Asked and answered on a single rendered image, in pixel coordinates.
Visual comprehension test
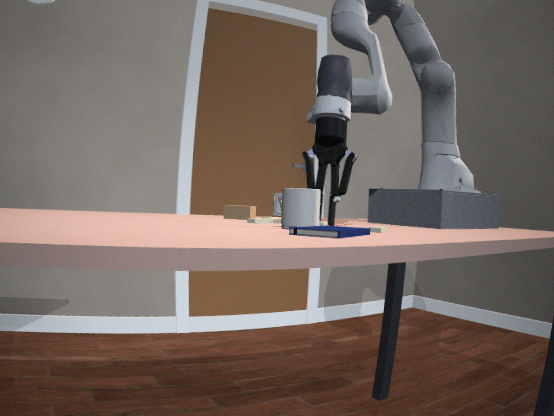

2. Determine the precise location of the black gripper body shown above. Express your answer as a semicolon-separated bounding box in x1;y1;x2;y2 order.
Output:
312;117;348;164

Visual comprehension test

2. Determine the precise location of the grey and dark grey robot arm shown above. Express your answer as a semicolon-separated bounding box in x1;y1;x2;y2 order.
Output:
306;0;481;193

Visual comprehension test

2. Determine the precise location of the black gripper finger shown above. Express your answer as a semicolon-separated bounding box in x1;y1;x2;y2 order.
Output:
327;147;357;226
302;147;328;221

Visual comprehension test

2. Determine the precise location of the dark blue rectangular pad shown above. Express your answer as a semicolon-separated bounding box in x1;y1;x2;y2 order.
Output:
289;225;370;239

